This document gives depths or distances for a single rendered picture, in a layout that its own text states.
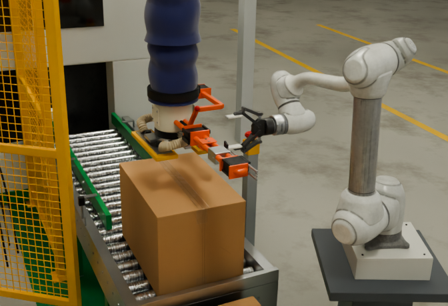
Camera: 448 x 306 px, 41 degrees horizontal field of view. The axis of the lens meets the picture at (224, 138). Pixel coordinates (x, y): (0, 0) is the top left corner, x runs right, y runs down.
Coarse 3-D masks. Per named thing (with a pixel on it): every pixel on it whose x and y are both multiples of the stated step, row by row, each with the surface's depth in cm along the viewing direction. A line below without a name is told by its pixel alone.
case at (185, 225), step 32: (192, 160) 300; (128, 192) 285; (160, 192) 266; (192, 192) 266; (224, 192) 267; (128, 224) 294; (160, 224) 246; (192, 224) 252; (224, 224) 259; (160, 256) 251; (192, 256) 258; (224, 256) 265; (160, 288) 257
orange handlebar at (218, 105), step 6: (204, 96) 296; (210, 96) 291; (216, 102) 284; (204, 108) 276; (210, 108) 277; (216, 108) 279; (222, 108) 280; (186, 120) 259; (180, 126) 253; (198, 138) 239; (204, 138) 241; (210, 138) 238; (198, 144) 237; (204, 144) 233; (210, 144) 236; (216, 144) 234; (204, 150) 234; (216, 156) 223; (228, 156) 224; (246, 168) 213; (234, 174) 212; (240, 174) 212
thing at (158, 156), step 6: (132, 132) 278; (138, 132) 276; (144, 132) 277; (150, 132) 271; (138, 138) 271; (144, 138) 270; (144, 144) 264; (150, 144) 263; (156, 144) 259; (150, 150) 258; (156, 150) 257; (156, 156) 252; (162, 156) 252; (168, 156) 253; (174, 156) 254
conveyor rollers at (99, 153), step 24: (72, 144) 425; (96, 144) 431; (120, 144) 429; (96, 168) 389; (120, 192) 360; (96, 216) 329; (120, 216) 327; (120, 240) 309; (120, 264) 284; (144, 288) 270
